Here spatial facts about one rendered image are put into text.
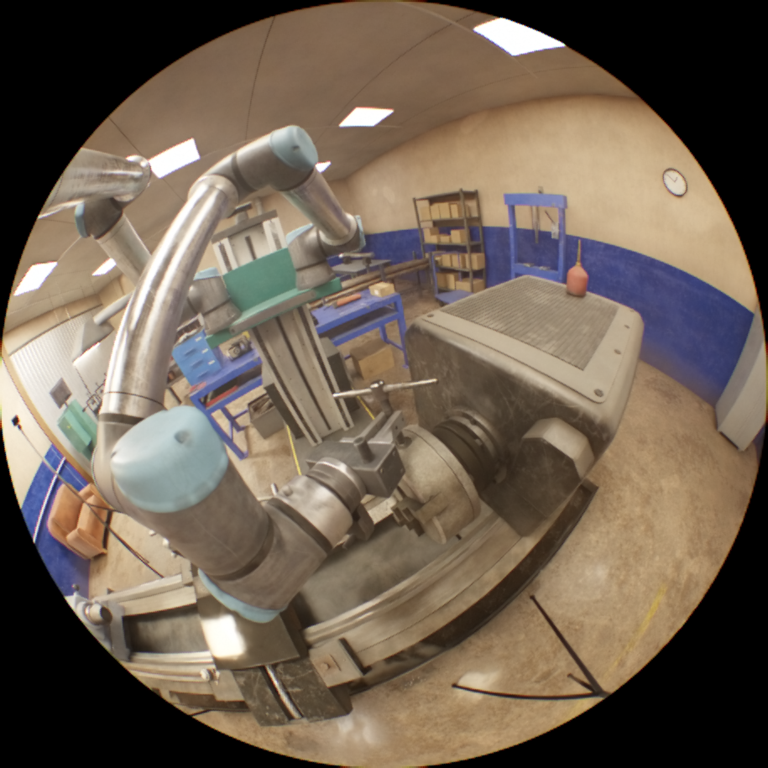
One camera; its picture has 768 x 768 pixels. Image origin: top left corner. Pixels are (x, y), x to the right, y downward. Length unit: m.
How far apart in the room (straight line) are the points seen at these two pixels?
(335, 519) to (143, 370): 0.26
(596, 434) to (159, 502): 0.44
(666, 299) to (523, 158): 2.59
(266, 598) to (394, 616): 0.52
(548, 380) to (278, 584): 0.40
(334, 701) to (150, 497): 0.71
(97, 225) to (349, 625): 1.22
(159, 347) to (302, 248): 0.84
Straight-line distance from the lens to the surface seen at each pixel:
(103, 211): 0.82
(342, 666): 0.75
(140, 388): 0.30
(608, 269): 3.64
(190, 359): 2.31
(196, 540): 0.19
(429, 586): 0.72
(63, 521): 4.51
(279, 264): 1.21
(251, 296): 1.22
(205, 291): 1.09
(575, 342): 0.49
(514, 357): 0.40
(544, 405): 0.38
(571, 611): 1.76
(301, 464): 1.71
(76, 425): 4.77
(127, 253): 0.90
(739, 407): 3.71
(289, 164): 0.53
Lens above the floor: 1.55
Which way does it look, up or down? 37 degrees down
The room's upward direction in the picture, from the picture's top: 15 degrees counter-clockwise
